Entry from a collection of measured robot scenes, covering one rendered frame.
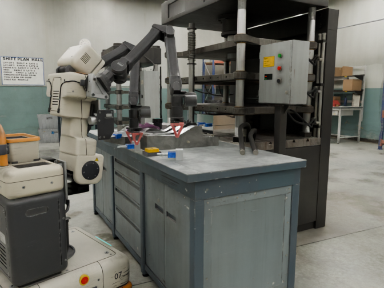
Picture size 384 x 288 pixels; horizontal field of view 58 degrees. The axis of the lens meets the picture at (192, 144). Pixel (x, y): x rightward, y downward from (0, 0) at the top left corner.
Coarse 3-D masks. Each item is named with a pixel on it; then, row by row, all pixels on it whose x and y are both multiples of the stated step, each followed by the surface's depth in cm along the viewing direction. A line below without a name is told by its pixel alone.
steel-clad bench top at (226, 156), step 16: (224, 144) 230; (160, 160) 173; (192, 160) 174; (208, 160) 174; (224, 160) 174; (240, 160) 174; (256, 160) 175; (272, 160) 175; (288, 160) 175; (304, 160) 176
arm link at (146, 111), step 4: (132, 100) 200; (136, 100) 200; (132, 104) 198; (136, 104) 199; (144, 108) 201; (148, 108) 202; (144, 112) 199; (148, 112) 199; (144, 116) 199; (148, 116) 200
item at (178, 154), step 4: (168, 152) 173; (172, 152) 173; (176, 152) 172; (180, 152) 173; (168, 156) 173; (172, 156) 173; (176, 156) 173; (180, 156) 173; (176, 160) 173; (180, 160) 173
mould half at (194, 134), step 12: (144, 132) 219; (168, 132) 223; (192, 132) 213; (144, 144) 203; (156, 144) 203; (168, 144) 206; (180, 144) 210; (192, 144) 214; (204, 144) 219; (216, 144) 223
